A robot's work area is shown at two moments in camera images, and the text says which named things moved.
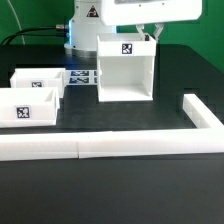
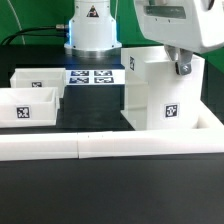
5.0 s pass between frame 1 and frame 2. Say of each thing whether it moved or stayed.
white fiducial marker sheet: stayed
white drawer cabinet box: moved
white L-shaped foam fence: stayed
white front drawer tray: stayed
